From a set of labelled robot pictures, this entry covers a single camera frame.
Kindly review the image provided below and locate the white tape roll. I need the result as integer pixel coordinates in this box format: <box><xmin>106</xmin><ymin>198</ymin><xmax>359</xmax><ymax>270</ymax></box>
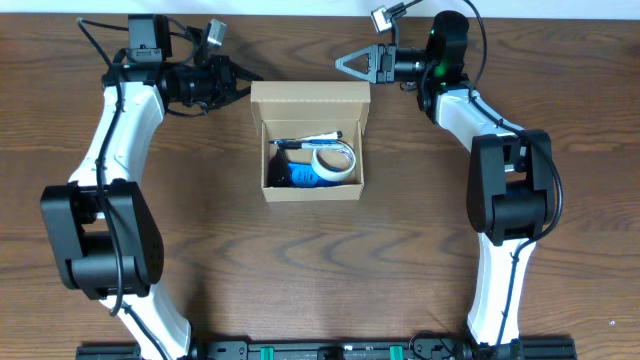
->
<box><xmin>311</xmin><ymin>142</ymin><xmax>357</xmax><ymax>182</ymax></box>

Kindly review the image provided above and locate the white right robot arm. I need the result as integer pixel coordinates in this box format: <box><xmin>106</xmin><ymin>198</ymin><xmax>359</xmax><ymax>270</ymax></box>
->
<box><xmin>335</xmin><ymin>3</ymin><xmax>563</xmax><ymax>356</ymax></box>

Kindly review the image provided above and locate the thin black marker pen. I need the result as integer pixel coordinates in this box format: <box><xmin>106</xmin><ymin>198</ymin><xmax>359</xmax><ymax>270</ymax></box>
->
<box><xmin>278</xmin><ymin>142</ymin><xmax>343</xmax><ymax>150</ymax></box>

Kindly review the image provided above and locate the white black marker pen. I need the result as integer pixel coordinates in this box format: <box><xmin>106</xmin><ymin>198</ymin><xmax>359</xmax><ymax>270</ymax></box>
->
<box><xmin>299</xmin><ymin>131</ymin><xmax>342</xmax><ymax>142</ymax></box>

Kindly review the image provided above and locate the brown cardboard box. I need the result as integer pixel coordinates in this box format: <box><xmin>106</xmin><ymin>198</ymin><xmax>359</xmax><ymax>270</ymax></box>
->
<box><xmin>250</xmin><ymin>81</ymin><xmax>371</xmax><ymax>202</ymax></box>

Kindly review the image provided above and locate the black cone-shaped tool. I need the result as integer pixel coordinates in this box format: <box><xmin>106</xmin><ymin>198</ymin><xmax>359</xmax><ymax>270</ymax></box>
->
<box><xmin>267</xmin><ymin>148</ymin><xmax>291</xmax><ymax>188</ymax></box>

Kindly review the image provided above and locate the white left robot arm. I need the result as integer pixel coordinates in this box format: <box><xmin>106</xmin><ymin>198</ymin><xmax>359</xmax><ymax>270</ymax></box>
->
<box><xmin>40</xmin><ymin>14</ymin><xmax>256</xmax><ymax>359</ymax></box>

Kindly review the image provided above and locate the blue plastic case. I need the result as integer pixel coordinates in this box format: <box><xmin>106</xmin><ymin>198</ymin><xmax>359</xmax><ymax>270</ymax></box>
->
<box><xmin>288</xmin><ymin>163</ymin><xmax>342</xmax><ymax>188</ymax></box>

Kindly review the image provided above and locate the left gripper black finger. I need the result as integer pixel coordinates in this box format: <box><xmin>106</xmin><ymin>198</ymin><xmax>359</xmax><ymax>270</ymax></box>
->
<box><xmin>229</xmin><ymin>62</ymin><xmax>264</xmax><ymax>82</ymax></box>
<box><xmin>214</xmin><ymin>86</ymin><xmax>251</xmax><ymax>109</ymax></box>

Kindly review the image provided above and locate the blue ballpoint pen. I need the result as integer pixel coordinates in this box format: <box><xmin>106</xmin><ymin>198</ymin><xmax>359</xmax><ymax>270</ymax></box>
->
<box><xmin>269</xmin><ymin>139</ymin><xmax>340</xmax><ymax>148</ymax></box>

